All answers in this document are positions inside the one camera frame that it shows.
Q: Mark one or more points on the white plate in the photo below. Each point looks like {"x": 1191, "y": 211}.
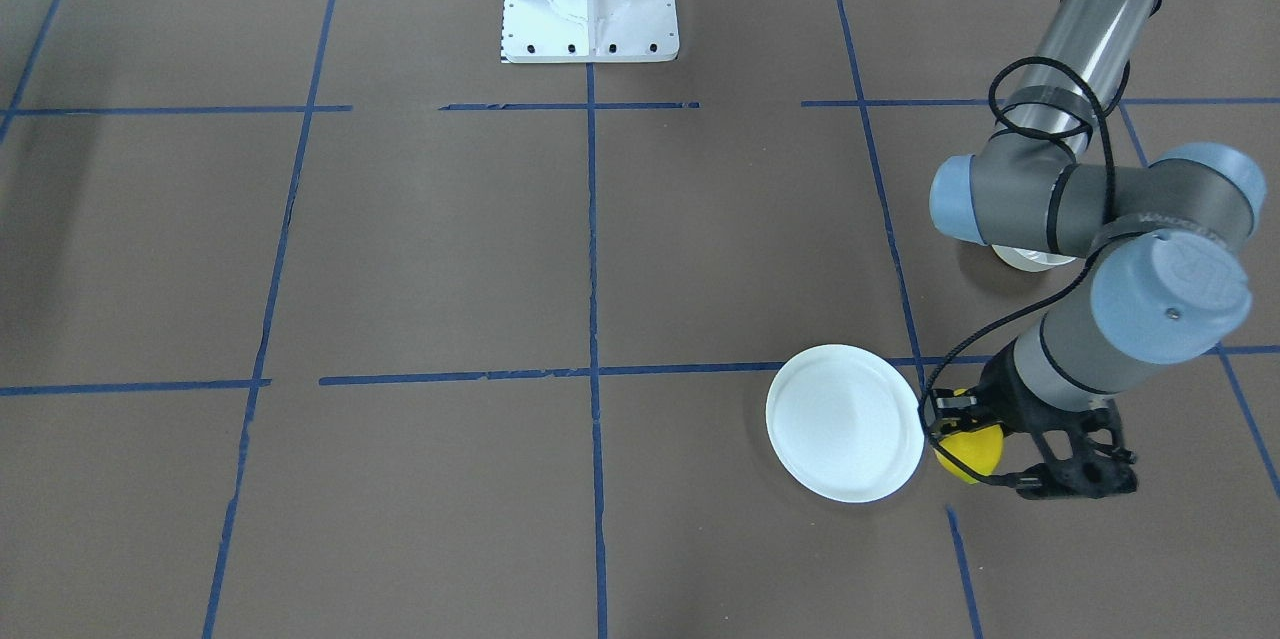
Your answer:
{"x": 842, "y": 422}

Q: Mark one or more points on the brown paper table cover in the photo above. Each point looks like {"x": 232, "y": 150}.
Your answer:
{"x": 321, "y": 322}

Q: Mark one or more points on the white bowl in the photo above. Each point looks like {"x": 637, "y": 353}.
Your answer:
{"x": 1030, "y": 261}

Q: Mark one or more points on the yellow lemon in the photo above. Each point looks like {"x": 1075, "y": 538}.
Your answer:
{"x": 968, "y": 439}

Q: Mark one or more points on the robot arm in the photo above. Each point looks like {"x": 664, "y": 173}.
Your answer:
{"x": 1161, "y": 282}

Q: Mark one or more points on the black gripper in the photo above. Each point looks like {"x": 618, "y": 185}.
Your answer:
{"x": 1003, "y": 396}

